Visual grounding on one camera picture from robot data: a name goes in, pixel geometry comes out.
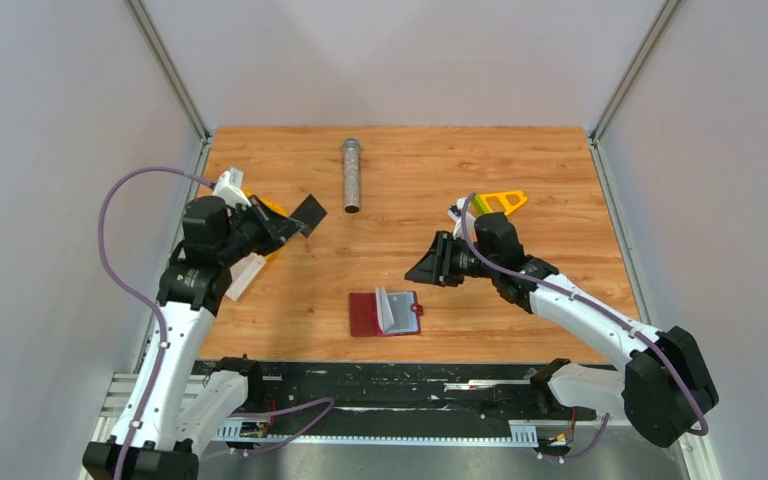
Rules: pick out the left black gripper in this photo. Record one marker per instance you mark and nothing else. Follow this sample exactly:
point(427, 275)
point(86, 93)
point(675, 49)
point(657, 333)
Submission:
point(272, 223)

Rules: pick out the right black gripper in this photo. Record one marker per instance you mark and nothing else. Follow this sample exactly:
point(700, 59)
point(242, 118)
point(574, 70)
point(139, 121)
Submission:
point(446, 259)

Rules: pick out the black VIP credit card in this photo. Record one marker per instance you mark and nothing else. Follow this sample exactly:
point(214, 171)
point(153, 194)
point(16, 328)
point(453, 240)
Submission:
point(308, 215)

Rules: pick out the red leather card holder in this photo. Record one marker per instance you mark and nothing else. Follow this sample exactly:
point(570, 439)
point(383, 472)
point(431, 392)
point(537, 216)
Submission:
point(384, 314)

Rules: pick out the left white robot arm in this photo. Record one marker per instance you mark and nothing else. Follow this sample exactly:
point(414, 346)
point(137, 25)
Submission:
point(156, 437)

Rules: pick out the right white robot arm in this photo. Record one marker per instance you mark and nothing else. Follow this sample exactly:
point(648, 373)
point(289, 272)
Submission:
point(658, 380)

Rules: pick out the yellow plastic bin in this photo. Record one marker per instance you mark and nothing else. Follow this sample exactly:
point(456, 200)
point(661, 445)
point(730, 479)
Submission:
point(265, 230)

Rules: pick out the white plastic bin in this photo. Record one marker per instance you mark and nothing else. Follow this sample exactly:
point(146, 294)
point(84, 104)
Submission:
point(243, 273)

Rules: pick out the grey metal tube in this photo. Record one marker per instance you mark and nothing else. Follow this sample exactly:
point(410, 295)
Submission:
point(351, 150)

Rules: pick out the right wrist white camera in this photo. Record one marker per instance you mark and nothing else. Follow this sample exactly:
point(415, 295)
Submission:
point(456, 210)

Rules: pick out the wrist white camera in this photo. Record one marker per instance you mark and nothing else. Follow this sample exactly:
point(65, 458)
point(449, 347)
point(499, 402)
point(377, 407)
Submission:
point(456, 210)
point(228, 187)

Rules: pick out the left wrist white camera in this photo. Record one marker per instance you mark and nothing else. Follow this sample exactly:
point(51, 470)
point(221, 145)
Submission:
point(228, 187)

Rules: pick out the yellow green triangular bracket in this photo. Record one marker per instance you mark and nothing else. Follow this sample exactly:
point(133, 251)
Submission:
point(505, 202)

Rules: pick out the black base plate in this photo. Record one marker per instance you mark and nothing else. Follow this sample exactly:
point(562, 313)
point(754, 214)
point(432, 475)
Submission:
point(373, 392)

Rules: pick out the slotted white cable duct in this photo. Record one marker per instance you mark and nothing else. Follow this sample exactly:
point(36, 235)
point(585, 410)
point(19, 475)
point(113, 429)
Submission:
point(433, 432)

